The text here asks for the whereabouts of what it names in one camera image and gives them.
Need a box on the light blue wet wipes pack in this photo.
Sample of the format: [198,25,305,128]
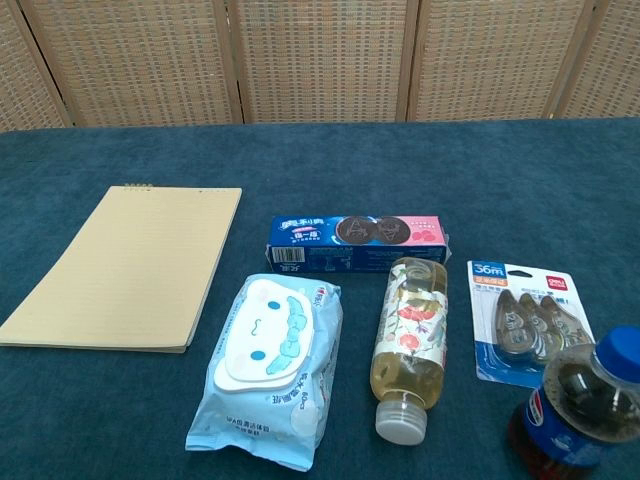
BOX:
[184,272,345,473]

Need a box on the correction tape blister pack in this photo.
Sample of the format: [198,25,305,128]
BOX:
[466,258,599,390]

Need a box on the woven bamboo screen panel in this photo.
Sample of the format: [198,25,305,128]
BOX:
[9,0,246,127]
[554,0,640,120]
[0,0,71,134]
[407,0,599,123]
[234,0,419,125]

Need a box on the blue Oreo cookie box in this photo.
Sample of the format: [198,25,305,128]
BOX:
[263,214,451,275]

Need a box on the Pepsi cola bottle blue cap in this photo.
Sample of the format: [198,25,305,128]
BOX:
[507,325,640,480]

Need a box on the tan cover spiral notepad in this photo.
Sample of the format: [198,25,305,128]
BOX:
[0,183,244,355]

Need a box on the teal table cloth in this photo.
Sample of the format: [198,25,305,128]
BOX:
[0,117,640,480]

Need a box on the floral label tea bottle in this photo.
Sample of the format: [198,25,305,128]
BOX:
[369,255,450,445]

